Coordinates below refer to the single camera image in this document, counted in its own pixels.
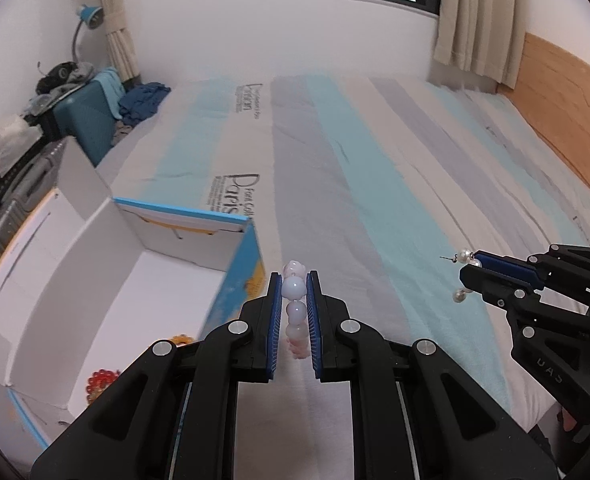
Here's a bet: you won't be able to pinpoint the wide beige curtain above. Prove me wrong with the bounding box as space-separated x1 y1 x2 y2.
432 0 530 90

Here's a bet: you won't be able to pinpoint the dark blue clothes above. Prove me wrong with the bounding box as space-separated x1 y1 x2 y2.
118 82 172 129

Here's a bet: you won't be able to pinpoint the light blue cloth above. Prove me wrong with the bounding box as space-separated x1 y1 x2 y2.
92 67 126 116

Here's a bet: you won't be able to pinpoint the pearl earring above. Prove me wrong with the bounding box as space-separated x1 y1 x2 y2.
440 249 484 305

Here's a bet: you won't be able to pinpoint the dark clothing pile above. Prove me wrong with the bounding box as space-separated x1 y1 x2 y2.
35 60 99 97

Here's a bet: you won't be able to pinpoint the person's right hand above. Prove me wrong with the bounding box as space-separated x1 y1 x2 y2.
556 406 580 434

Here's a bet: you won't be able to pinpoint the red bead bracelet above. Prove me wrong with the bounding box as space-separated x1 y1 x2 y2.
85 369 121 404

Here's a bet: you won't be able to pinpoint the teal suitcase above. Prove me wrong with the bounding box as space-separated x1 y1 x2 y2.
55 77 121 166

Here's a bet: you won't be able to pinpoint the grey suitcase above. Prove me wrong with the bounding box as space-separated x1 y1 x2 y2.
0 140 69 264

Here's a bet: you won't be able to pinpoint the white and blue cardboard box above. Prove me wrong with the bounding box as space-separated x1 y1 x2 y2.
0 136 267 453

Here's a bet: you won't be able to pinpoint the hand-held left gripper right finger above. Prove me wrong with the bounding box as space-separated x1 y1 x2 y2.
306 270 562 480

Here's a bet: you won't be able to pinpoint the pink bead bracelet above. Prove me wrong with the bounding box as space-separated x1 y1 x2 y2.
281 260 310 361

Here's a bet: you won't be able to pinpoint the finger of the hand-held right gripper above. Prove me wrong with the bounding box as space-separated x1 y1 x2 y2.
458 265 590 341
475 243 590 292

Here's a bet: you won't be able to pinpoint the wooden headboard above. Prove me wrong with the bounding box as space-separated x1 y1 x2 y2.
496 32 590 207

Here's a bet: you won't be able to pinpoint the clear plastic bag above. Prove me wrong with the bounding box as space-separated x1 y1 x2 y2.
0 115 44 171

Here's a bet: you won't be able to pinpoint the narrow beige curtain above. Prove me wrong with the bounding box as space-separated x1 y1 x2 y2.
89 0 141 87

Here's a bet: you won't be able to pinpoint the blue desk lamp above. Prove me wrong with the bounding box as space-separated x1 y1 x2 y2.
72 4 105 64

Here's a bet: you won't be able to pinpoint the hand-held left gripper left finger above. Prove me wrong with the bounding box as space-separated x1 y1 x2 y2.
29 272 283 480

